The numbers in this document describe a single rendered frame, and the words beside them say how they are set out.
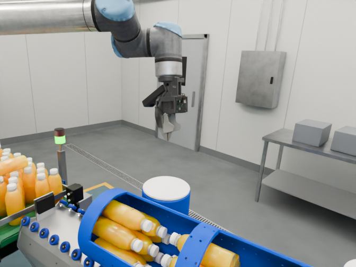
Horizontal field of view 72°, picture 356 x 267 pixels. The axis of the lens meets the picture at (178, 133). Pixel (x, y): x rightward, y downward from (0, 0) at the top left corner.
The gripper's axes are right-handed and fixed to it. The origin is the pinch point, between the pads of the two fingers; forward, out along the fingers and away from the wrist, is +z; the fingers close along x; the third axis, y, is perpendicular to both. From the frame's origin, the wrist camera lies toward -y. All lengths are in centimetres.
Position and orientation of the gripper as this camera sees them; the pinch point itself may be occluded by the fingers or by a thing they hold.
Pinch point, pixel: (165, 136)
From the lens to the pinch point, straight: 85.4
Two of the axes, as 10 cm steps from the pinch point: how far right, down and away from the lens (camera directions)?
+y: 7.8, 0.6, -6.2
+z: 0.1, 9.9, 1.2
